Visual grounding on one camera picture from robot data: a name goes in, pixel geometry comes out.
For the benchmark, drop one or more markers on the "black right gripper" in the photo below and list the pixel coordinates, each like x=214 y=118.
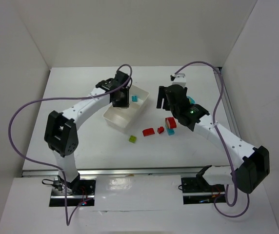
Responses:
x=165 y=95

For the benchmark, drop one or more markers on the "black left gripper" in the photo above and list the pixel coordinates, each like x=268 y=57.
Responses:
x=121 y=98

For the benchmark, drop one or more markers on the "small cyan lego brick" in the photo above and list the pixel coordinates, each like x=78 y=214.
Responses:
x=134 y=98

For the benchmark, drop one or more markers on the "red white round lego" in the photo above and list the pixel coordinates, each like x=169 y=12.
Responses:
x=170 y=122

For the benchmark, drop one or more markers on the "cyan cloud lego piece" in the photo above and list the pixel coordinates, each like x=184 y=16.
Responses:
x=191 y=100

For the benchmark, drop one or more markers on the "small red lego brick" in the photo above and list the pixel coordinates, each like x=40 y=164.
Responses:
x=160 y=130

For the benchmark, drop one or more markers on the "red curved lego brick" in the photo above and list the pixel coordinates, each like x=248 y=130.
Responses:
x=148 y=132

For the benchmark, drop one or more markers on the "green lego brick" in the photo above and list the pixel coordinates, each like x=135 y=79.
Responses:
x=132 y=139

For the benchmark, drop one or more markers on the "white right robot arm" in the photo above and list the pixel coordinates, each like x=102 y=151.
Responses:
x=249 y=165

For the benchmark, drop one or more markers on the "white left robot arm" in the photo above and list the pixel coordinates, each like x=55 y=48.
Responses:
x=61 y=133

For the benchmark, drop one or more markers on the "white divided sorting tray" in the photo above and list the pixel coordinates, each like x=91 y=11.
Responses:
x=123 y=120

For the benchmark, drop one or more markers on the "aluminium right side rail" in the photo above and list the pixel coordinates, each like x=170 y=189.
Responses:
x=226 y=104

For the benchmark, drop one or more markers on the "aluminium rail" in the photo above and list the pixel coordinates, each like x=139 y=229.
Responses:
x=118 y=172
x=226 y=104

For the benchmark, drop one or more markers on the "aluminium front rail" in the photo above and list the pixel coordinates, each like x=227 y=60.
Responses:
x=118 y=172

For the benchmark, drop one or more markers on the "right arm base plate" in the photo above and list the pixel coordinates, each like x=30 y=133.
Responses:
x=195 y=194

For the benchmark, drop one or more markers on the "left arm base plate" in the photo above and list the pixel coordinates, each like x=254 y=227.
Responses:
x=84 y=192

